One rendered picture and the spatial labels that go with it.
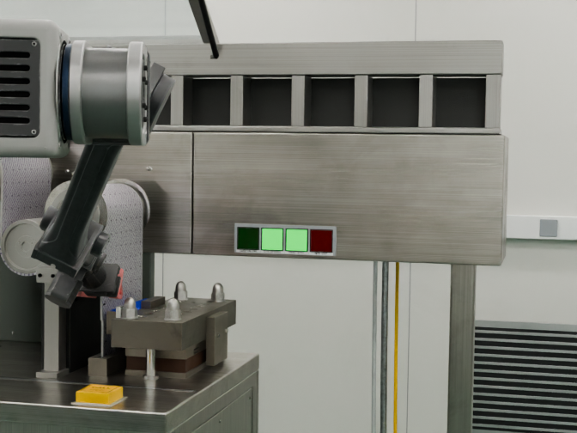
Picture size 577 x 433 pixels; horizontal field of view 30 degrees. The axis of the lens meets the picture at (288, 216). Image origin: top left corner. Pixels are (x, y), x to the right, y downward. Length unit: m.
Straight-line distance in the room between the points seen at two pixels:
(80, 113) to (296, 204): 1.38
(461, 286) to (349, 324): 2.31
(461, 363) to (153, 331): 0.81
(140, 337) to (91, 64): 1.16
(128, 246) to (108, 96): 1.30
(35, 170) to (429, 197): 0.93
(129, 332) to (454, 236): 0.77
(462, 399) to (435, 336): 2.20
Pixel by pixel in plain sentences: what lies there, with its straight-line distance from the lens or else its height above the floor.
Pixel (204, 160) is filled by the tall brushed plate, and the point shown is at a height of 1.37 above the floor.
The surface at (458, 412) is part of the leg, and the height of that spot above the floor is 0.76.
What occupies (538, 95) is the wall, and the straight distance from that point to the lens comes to 4.84.
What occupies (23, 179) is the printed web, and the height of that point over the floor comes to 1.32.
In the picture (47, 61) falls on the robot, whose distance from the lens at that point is 1.23.
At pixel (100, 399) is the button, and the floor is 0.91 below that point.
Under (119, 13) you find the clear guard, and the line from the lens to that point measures 2.68.
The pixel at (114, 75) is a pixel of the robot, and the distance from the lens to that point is 1.24.
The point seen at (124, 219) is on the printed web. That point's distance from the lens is 2.48.
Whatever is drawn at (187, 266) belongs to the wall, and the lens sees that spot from 5.13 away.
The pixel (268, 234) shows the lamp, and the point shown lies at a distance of 2.58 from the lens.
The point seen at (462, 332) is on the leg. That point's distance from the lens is 2.70.
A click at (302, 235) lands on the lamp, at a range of 2.56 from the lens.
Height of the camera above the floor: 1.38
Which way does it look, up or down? 3 degrees down
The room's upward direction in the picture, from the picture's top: 1 degrees clockwise
